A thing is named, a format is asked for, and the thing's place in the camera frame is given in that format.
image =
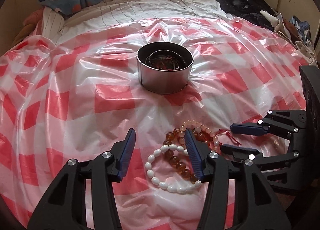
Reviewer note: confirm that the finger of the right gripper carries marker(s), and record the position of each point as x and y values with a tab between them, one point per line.
282	123
240	154

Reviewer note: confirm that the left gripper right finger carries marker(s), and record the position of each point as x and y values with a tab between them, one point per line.
256	205

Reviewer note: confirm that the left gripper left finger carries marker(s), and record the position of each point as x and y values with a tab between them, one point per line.
63	205

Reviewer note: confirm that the pile of clothes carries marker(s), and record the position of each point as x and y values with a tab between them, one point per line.
294	35

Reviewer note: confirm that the red white checkered plastic sheet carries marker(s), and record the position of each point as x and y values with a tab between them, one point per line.
76	99

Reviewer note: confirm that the round silver metal tin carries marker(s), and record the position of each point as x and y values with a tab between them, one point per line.
164	67

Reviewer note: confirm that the black plastic bag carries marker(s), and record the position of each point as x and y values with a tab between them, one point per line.
249	10

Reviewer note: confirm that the striped white bed sheet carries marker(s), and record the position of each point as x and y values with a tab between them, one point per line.
117	12

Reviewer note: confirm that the striped pillow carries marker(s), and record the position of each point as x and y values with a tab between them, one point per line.
50	25

